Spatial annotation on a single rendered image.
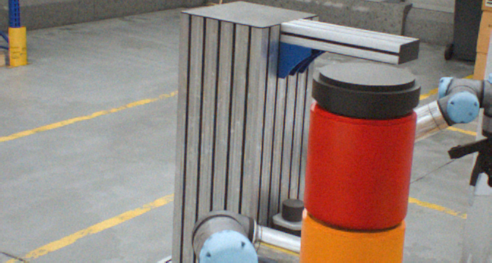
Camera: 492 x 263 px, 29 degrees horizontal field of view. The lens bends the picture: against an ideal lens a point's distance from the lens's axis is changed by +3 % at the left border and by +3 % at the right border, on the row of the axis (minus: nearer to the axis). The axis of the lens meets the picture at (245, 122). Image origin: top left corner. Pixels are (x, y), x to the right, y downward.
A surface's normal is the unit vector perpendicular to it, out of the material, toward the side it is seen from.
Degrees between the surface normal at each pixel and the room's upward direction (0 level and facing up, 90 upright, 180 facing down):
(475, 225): 90
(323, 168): 90
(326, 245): 90
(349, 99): 90
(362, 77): 0
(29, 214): 0
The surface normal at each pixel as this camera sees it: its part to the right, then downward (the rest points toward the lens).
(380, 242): 0.43, 0.28
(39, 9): 0.80, 0.22
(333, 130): -0.56, 0.21
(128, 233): 0.05, -0.96
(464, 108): -0.18, 0.28
